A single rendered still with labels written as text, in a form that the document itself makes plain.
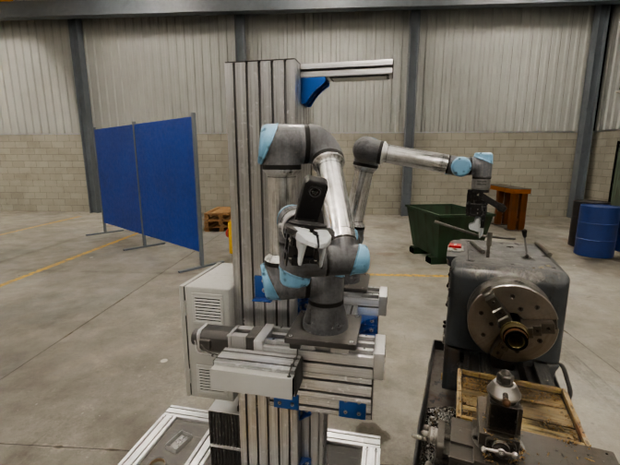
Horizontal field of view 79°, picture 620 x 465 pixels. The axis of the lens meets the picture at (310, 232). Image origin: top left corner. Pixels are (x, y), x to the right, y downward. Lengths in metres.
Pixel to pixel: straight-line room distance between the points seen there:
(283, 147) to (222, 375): 0.71
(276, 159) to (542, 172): 12.06
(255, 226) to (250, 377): 0.52
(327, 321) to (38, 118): 13.99
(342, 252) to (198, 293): 0.74
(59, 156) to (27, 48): 3.22
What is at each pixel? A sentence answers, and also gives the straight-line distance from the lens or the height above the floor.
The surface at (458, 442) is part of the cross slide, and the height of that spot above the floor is 0.97.
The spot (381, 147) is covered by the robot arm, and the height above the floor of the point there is 1.75.
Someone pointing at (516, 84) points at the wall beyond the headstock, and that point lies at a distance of 12.68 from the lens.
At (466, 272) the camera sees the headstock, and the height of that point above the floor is 1.22.
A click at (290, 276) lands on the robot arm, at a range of 0.89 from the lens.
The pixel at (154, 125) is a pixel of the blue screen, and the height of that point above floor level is 2.23.
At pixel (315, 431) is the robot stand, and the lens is 1.75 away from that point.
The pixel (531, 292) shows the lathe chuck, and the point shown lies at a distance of 1.64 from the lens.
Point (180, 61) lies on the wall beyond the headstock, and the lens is 12.72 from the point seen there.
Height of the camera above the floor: 1.71
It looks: 11 degrees down
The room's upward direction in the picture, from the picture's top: straight up
